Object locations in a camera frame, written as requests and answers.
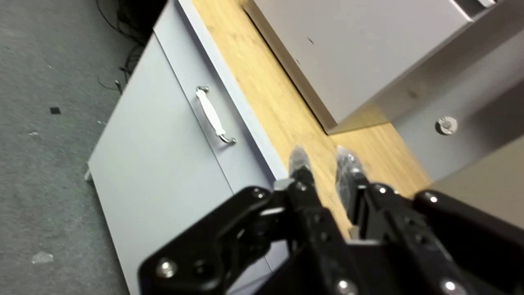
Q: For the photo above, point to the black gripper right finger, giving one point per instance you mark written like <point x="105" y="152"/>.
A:
<point x="426" y="245"/>

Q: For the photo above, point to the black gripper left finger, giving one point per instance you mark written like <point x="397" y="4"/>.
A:
<point x="262" y="245"/>

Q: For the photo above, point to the grey cabinet drawer front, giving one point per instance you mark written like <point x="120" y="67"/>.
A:
<point x="157" y="163"/>

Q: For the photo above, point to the round silver screw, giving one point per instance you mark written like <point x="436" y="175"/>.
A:
<point x="447" y="124"/>

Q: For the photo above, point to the small white floor scrap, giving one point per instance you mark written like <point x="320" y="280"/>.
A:
<point x="43" y="257"/>

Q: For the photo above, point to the small black floor scrap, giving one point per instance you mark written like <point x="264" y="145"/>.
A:
<point x="54" y="109"/>

